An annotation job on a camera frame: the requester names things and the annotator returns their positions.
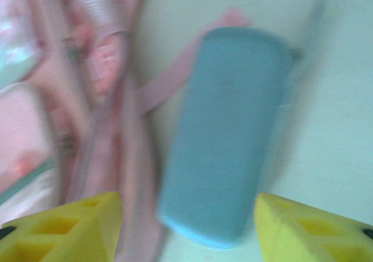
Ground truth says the grey blue pencil case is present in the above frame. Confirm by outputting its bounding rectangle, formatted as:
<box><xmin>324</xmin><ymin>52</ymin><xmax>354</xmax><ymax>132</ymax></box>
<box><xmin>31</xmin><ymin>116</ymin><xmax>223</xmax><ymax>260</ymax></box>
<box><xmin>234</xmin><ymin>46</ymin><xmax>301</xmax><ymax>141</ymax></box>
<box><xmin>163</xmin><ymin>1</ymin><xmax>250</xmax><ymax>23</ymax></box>
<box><xmin>157</xmin><ymin>27</ymin><xmax>304</xmax><ymax>250</ymax></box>

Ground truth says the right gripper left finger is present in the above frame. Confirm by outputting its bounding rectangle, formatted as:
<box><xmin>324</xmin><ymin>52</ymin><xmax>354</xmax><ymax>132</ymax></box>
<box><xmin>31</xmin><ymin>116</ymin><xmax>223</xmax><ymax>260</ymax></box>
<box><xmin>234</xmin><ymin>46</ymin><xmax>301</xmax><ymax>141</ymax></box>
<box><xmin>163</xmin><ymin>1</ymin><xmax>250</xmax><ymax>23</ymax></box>
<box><xmin>0</xmin><ymin>191</ymin><xmax>123</xmax><ymax>262</ymax></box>

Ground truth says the pink student backpack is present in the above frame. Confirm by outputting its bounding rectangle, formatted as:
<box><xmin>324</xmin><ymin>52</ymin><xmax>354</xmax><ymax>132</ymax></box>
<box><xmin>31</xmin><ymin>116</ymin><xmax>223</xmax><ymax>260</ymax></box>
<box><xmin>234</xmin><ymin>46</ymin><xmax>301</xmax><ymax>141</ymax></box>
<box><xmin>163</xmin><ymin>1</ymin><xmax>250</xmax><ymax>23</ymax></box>
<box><xmin>0</xmin><ymin>0</ymin><xmax>254</xmax><ymax>262</ymax></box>

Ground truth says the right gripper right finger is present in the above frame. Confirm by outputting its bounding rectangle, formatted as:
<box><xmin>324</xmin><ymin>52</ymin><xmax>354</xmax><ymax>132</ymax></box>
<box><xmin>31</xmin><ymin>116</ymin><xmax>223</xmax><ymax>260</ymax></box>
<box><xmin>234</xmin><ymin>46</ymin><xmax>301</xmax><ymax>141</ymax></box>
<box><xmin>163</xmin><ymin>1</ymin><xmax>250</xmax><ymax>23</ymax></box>
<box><xmin>255</xmin><ymin>192</ymin><xmax>373</xmax><ymax>262</ymax></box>

